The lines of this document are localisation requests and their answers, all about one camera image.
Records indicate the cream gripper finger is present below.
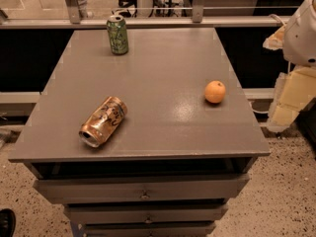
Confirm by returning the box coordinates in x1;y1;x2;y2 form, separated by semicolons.
263;26;285;50
267;66;316;132

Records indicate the orange fruit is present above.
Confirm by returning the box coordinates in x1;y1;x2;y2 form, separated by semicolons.
204;81;226;104

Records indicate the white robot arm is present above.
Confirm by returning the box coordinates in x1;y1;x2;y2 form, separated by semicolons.
263;0;316;132

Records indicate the green soda can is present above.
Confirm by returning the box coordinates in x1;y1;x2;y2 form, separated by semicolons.
107;15;129;55

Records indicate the orange crushed soda can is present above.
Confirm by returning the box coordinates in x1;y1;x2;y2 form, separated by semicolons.
79;97;127;148

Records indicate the grey drawer cabinet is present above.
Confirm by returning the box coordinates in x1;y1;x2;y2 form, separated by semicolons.
10;28;269;237

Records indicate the black shoe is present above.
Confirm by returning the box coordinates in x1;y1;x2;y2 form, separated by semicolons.
0;208;16;237

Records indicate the white cable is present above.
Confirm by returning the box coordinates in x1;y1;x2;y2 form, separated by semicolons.
269;13;286;26

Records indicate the metal railing frame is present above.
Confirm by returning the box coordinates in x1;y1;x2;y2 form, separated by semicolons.
0;0;289;29

